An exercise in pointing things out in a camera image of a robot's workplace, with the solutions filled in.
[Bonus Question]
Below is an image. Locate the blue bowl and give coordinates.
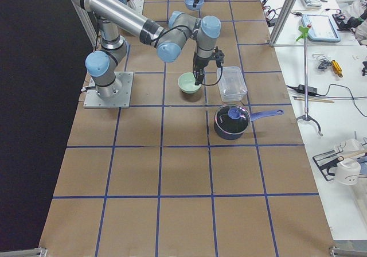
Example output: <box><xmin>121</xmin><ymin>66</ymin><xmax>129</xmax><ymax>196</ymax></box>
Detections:
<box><xmin>184</xmin><ymin>0</ymin><xmax>204</xmax><ymax>11</ymax></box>

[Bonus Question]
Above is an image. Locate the green bowl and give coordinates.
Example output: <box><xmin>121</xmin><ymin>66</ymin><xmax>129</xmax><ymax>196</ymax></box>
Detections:
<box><xmin>178</xmin><ymin>72</ymin><xmax>201</xmax><ymax>94</ymax></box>

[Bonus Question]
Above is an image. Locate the clear plastic food container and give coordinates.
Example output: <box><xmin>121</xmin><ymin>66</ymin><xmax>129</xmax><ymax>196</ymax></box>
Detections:
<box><xmin>216</xmin><ymin>66</ymin><xmax>248</xmax><ymax>102</ymax></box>

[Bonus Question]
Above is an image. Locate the dark blue pot with lid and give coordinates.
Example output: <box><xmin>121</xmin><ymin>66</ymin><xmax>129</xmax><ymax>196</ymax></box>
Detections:
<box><xmin>213</xmin><ymin>104</ymin><xmax>284</xmax><ymax>140</ymax></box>

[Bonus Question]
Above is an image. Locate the teach pendant tablet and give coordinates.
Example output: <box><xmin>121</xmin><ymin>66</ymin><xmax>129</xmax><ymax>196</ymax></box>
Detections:
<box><xmin>301</xmin><ymin>14</ymin><xmax>341</xmax><ymax>42</ymax></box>

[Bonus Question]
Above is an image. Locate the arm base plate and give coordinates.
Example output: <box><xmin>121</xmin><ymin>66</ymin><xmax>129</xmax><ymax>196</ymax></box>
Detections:
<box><xmin>83</xmin><ymin>72</ymin><xmax>134</xmax><ymax>108</ymax></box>
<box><xmin>127</xmin><ymin>0</ymin><xmax>145</xmax><ymax>14</ymax></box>

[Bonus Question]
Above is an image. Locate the aluminium frame post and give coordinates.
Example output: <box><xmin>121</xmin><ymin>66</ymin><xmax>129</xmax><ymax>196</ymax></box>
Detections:
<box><xmin>269</xmin><ymin>0</ymin><xmax>296</xmax><ymax>47</ymax></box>

